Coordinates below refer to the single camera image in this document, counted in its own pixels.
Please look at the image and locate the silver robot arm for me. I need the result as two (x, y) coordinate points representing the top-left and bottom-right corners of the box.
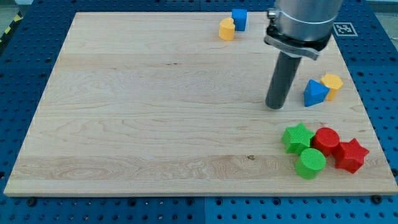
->
(264, 0), (343, 60)

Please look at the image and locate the blue triangle block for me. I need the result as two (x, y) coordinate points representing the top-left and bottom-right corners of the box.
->
(303, 79), (330, 107)

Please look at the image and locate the yellow hexagon block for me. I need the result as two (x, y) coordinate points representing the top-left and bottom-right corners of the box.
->
(320, 73), (343, 101)

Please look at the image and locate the wooden board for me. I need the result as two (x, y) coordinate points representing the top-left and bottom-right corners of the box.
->
(4, 12), (397, 197)

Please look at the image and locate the yellow heart block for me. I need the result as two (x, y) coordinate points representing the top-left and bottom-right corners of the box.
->
(218, 17), (235, 41)

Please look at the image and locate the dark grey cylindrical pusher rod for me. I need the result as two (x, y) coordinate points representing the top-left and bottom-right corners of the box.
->
(265, 52), (302, 110)

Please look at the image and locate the green star block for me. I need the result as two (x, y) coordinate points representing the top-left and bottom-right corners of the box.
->
(282, 123), (315, 155)

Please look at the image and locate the blue cube block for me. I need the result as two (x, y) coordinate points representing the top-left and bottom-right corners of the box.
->
(231, 9), (248, 31)

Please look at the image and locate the green cylinder block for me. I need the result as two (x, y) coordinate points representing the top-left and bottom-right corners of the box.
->
(295, 148), (326, 179)

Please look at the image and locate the red cylinder block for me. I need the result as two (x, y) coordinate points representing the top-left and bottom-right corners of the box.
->
(311, 128), (340, 157)

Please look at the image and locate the red star block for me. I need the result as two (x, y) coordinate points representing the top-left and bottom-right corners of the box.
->
(332, 138), (369, 174)

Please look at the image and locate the white fiducial marker tag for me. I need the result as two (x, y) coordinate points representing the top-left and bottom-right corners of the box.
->
(333, 22), (358, 37)

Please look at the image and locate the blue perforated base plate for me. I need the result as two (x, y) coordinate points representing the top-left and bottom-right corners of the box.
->
(1, 1), (397, 223)

